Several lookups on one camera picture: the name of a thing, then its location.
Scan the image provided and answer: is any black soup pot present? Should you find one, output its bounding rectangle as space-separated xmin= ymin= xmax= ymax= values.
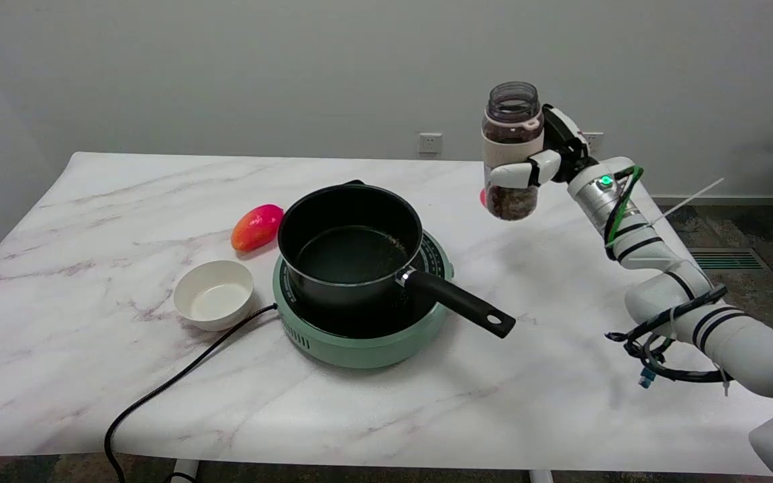
xmin=276 ymin=179 xmax=517 ymax=339

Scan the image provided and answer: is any clear bottle with brown contents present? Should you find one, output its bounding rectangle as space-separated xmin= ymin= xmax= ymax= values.
xmin=481 ymin=81 xmax=546 ymax=221

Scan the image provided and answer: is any green induction cooker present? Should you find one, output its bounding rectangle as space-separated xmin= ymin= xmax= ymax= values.
xmin=272 ymin=230 xmax=455 ymax=370

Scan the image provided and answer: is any red orange mango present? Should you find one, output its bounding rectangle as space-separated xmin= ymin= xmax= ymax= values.
xmin=230 ymin=203 xmax=285 ymax=253

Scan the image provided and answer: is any floor vent grille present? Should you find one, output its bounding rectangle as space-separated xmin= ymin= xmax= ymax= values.
xmin=688 ymin=248 xmax=770 ymax=272

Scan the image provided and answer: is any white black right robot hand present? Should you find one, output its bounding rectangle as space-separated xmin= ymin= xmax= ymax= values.
xmin=489 ymin=103 xmax=599 ymax=191

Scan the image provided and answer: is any white zip tie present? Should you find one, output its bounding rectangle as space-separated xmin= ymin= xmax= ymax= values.
xmin=648 ymin=177 xmax=725 ymax=226

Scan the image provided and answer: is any black power cord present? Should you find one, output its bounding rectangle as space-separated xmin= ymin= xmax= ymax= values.
xmin=104 ymin=303 xmax=279 ymax=483

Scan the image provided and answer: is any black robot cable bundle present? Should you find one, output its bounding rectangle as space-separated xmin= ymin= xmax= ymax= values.
xmin=604 ymin=284 xmax=737 ymax=390

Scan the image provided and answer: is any green robot cable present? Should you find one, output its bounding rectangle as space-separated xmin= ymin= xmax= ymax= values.
xmin=604 ymin=165 xmax=645 ymax=248

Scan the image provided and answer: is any white bowl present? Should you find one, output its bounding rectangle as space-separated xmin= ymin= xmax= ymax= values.
xmin=172 ymin=260 xmax=255 ymax=332

